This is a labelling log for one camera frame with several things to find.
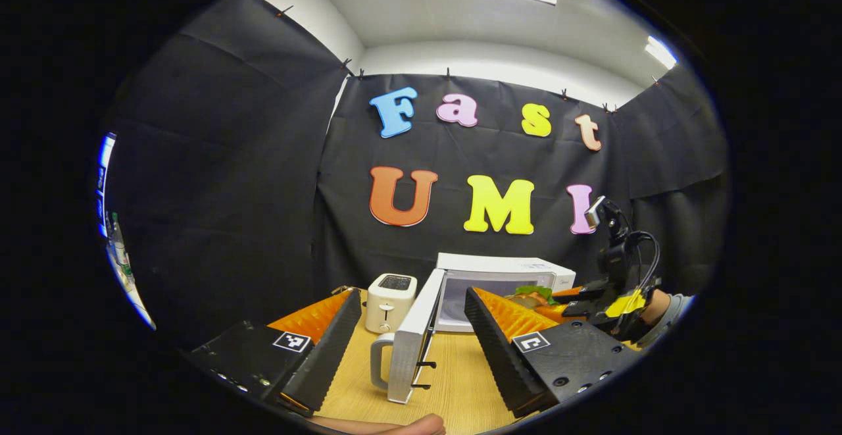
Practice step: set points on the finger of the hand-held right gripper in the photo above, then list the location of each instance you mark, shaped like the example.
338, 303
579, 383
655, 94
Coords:
589, 310
582, 292

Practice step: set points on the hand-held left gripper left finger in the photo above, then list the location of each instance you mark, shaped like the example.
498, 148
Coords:
325, 356

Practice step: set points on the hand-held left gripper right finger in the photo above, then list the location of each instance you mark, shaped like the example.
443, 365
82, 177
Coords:
496, 349

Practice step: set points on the lettuce sandwich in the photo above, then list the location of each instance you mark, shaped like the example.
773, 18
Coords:
529, 297

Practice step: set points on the white microwave oven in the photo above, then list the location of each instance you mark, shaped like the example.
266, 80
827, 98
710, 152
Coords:
500, 267

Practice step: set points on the white toaster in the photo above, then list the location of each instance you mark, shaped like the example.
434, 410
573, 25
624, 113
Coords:
388, 307

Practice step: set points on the black backdrop cloth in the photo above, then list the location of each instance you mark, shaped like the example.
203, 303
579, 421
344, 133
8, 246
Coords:
230, 191

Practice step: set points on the small ceiling light panel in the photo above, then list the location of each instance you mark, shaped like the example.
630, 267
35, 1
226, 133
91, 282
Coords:
661, 52

